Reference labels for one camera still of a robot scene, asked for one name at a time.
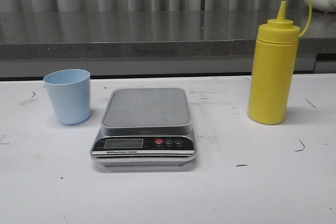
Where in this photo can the yellow squeeze bottle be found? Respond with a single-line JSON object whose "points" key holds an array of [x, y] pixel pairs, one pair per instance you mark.
{"points": [[274, 61]]}

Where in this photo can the grey steel counter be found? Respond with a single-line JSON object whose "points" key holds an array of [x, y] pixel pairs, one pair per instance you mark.
{"points": [[130, 44]]}

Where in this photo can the light blue plastic cup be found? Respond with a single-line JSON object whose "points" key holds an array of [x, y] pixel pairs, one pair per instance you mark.
{"points": [[69, 93]]}

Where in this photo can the silver digital kitchen scale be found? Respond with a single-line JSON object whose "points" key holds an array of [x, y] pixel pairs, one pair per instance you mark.
{"points": [[145, 127]]}

